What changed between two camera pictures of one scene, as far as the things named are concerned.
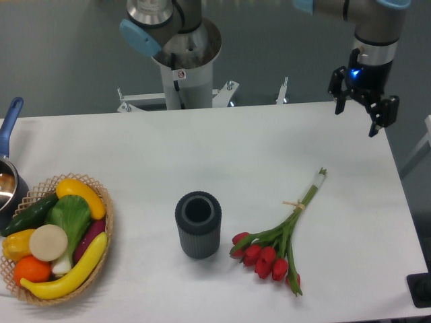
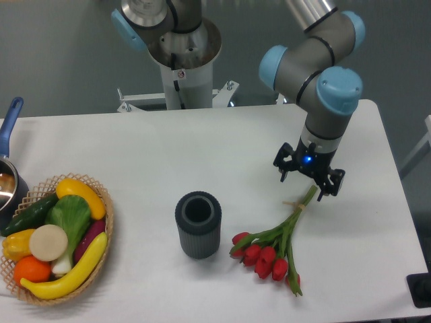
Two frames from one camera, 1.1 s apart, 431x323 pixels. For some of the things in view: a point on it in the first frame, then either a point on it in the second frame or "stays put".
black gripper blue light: [372, 80] → [314, 164]
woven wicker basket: [38, 192] stays put
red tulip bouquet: [269, 249] stays put
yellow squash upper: [69, 186] stays put
